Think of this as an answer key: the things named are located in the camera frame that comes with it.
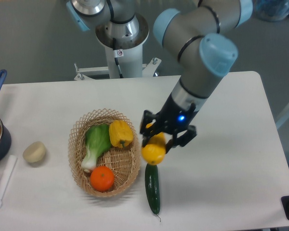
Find woven wicker basket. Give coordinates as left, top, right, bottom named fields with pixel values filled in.
left=68, top=108, right=141, bottom=197

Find blue plastic bag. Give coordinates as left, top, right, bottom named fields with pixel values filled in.
left=253, top=0, right=289, bottom=22

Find green bok choy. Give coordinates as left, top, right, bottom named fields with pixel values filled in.
left=81, top=124, right=112, bottom=173

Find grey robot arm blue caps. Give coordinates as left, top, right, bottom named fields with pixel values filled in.
left=66, top=0, right=253, bottom=150

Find dark green cucumber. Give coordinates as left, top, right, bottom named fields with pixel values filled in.
left=144, top=164, right=161, bottom=221

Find white rolled cloth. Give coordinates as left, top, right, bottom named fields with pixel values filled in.
left=0, top=155, right=17, bottom=208

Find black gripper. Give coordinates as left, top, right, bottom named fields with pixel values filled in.
left=140, top=95, right=197, bottom=153

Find beige potato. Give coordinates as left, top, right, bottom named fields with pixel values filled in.
left=23, top=141, right=46, bottom=163

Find yellow bell pepper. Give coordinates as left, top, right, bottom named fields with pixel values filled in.
left=109, top=120, right=133, bottom=148

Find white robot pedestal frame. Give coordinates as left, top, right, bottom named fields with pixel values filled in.
left=74, top=41, right=162, bottom=81

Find orange fruit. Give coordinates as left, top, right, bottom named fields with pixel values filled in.
left=90, top=166, right=115, bottom=192

